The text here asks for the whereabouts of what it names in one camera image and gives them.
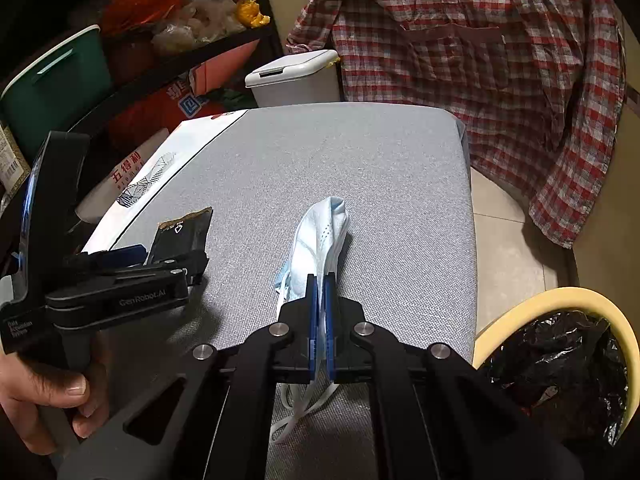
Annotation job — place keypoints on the beige cabinet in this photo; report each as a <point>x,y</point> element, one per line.
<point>607,270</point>

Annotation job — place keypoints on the person's left hand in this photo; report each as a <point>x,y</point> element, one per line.
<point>35,395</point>

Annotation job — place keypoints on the red printed bag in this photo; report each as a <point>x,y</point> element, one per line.
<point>170,105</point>

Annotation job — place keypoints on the blue face mask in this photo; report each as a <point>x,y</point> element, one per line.
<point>320,240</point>

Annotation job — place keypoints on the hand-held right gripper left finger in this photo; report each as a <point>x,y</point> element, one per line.
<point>311,310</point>

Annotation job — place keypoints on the black metal shelf rack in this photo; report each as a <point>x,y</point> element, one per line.
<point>140,85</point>

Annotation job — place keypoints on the clear bags of food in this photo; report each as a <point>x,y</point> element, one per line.
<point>195,20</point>

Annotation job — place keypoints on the teal storage container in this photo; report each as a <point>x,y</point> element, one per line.
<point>55,90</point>

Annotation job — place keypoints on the white lidded bin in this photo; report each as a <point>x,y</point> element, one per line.
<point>295,80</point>

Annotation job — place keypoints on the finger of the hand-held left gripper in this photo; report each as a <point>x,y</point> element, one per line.
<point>180,269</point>
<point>120,256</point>

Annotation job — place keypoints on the beige printed box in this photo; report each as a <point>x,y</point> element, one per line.
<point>11,160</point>

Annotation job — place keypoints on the red plaid shirt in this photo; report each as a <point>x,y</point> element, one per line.
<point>475,85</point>

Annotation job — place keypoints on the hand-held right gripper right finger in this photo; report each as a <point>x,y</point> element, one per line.
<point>329,320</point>

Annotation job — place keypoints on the black bin liner bag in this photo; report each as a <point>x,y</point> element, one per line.
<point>550,370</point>

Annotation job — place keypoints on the yellow plastic bag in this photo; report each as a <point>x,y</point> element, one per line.
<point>252,15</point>

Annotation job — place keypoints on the orange plastic bag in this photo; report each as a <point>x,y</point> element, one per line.
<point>140,5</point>

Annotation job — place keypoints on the black snack wrapper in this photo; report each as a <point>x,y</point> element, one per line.
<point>182,235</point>

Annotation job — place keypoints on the yellow-rimmed waste bin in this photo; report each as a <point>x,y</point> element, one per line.
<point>525,312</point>

